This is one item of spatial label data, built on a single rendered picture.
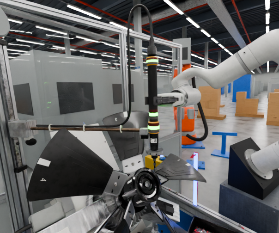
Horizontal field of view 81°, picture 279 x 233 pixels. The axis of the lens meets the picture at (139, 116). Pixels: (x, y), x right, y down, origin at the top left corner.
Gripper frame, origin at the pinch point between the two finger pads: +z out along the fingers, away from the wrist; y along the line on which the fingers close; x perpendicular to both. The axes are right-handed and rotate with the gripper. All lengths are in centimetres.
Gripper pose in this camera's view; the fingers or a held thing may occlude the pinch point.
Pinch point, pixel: (153, 100)
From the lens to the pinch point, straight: 63.0
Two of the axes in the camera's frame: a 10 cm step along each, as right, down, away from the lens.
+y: -6.9, -0.9, 7.2
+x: -0.3, -9.9, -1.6
